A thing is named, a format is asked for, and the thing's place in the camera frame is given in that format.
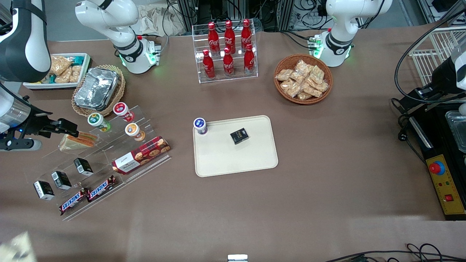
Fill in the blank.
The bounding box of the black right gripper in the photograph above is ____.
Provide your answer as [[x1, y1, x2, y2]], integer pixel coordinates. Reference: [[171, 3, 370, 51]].
[[20, 108, 79, 139]]

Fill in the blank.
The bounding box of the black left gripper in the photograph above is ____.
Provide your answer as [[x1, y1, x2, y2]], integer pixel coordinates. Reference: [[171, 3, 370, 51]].
[[392, 56, 461, 110]]

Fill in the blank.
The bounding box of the triangle sandwich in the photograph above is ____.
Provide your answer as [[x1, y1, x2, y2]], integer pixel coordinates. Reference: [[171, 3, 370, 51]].
[[59, 132, 99, 153]]

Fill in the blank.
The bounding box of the beige plastic tray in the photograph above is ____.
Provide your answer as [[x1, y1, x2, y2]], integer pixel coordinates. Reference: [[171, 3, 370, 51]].
[[193, 115, 279, 178]]

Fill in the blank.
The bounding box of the green lid yogurt cup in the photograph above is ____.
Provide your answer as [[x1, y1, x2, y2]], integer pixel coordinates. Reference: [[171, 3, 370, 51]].
[[87, 112, 111, 132]]

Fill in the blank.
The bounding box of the small black white box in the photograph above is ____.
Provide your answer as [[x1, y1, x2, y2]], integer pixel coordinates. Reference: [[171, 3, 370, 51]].
[[33, 180, 55, 201], [51, 171, 72, 190], [74, 158, 94, 177]]

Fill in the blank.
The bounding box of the black machine base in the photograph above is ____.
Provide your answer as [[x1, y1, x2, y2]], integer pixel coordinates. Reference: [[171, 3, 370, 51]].
[[408, 103, 466, 221]]

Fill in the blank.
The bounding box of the clear acrylic stepped display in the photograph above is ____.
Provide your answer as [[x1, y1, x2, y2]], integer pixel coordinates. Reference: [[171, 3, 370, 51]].
[[23, 105, 172, 222]]

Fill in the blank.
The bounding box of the silver foil container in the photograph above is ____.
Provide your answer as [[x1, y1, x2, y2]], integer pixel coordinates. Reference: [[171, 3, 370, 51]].
[[74, 67, 121, 112]]

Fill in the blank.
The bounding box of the steel pan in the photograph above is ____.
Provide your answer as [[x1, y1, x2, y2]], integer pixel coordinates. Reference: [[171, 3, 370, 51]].
[[445, 110, 466, 154]]

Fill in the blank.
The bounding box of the clear packet of rice snack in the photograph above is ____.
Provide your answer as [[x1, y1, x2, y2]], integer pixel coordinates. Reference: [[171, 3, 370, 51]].
[[54, 68, 72, 84], [50, 55, 72, 76], [69, 65, 83, 83]]

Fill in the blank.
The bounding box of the red lid yogurt cup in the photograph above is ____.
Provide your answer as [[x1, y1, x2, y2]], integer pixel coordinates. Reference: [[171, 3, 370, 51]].
[[113, 102, 135, 123]]

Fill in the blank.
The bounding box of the oval light wicker basket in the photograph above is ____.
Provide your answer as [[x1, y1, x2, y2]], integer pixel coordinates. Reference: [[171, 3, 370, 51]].
[[71, 64, 126, 117]]

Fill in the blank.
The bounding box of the white rectangular bin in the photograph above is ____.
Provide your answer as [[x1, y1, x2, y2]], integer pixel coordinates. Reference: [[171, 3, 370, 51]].
[[23, 53, 92, 90]]

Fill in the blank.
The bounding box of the orange lid yogurt cup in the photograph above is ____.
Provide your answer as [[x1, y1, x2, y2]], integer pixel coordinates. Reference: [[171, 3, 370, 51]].
[[125, 123, 146, 142]]

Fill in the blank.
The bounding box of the snickers chocolate bar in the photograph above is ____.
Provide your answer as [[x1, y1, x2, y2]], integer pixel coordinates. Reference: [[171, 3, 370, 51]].
[[86, 175, 117, 203], [59, 188, 90, 216]]

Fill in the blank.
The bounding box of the red cookie box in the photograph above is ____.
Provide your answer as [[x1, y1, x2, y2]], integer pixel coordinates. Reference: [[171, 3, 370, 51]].
[[111, 135, 171, 175]]

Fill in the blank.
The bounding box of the yellow control panel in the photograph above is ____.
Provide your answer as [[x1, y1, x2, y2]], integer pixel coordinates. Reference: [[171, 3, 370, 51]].
[[425, 154, 466, 215]]

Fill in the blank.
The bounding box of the pale blurred sheet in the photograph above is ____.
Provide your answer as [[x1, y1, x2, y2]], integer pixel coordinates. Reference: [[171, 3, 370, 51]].
[[0, 231, 37, 262]]

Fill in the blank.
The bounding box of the blue lid yogurt cup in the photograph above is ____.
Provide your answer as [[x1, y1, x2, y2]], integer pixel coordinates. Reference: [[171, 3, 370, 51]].
[[193, 117, 209, 136]]

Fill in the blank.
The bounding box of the round brown wicker basket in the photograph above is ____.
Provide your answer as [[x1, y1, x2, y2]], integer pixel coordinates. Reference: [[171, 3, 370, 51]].
[[273, 54, 333, 105]]

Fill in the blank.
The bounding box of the white crumpled cloth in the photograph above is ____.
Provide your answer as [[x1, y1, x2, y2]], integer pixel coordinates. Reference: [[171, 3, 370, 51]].
[[132, 3, 187, 37]]

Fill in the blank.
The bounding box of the red cola bottle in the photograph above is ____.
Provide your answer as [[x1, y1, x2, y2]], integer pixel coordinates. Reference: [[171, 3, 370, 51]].
[[224, 20, 237, 55], [243, 44, 256, 75], [222, 47, 235, 77], [208, 22, 221, 56], [202, 49, 216, 80], [241, 19, 253, 52]]

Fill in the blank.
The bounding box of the clear acrylic bottle rack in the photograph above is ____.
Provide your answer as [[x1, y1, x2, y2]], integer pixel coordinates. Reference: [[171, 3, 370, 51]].
[[191, 22, 258, 84]]

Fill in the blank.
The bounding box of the black box with gold print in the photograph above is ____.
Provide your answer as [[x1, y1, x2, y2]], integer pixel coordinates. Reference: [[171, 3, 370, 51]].
[[230, 128, 249, 145]]

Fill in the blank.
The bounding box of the long black arcing cable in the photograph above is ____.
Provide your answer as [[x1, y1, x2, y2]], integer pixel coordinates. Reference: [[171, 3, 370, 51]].
[[395, 10, 466, 105]]

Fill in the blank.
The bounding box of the black cable with plug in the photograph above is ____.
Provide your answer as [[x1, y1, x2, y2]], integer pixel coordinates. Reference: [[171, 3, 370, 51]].
[[391, 98, 429, 165]]

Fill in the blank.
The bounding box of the white wire rack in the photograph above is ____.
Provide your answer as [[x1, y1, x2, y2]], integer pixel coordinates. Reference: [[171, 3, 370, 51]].
[[408, 26, 466, 87]]

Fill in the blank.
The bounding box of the black cable bundle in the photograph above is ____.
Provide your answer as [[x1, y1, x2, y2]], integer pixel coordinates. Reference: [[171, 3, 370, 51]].
[[323, 243, 466, 262]]

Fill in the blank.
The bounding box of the aluminium equipment frame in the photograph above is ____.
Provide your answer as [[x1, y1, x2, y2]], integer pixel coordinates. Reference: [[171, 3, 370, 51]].
[[176, 0, 296, 32]]

